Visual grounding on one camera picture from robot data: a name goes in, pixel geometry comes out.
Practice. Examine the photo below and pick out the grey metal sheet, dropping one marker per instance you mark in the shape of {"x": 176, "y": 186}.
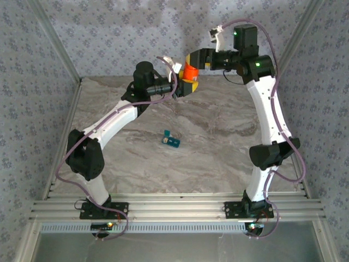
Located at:
{"x": 177, "y": 248}

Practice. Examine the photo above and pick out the aluminium frame bar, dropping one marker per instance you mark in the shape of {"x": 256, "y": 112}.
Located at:
{"x": 27, "y": 243}
{"x": 324, "y": 243}

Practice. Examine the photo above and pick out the orange pill bottle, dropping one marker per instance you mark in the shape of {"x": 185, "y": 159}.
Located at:
{"x": 190, "y": 73}

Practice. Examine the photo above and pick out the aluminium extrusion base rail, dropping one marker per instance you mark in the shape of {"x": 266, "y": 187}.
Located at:
{"x": 177, "y": 210}

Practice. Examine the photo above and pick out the aluminium corner post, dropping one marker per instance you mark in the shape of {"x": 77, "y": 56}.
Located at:
{"x": 295, "y": 41}
{"x": 57, "y": 46}

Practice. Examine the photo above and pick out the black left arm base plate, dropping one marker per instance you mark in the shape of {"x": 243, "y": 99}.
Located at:
{"x": 120, "y": 208}

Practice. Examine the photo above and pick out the teal pill organizer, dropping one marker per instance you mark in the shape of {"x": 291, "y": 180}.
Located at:
{"x": 173, "y": 142}

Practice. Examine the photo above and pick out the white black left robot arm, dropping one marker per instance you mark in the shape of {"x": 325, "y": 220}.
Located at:
{"x": 114, "y": 120}

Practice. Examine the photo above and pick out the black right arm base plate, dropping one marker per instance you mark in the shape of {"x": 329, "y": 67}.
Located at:
{"x": 231, "y": 210}

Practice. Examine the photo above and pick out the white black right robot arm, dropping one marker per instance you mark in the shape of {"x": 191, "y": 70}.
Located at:
{"x": 267, "y": 109}

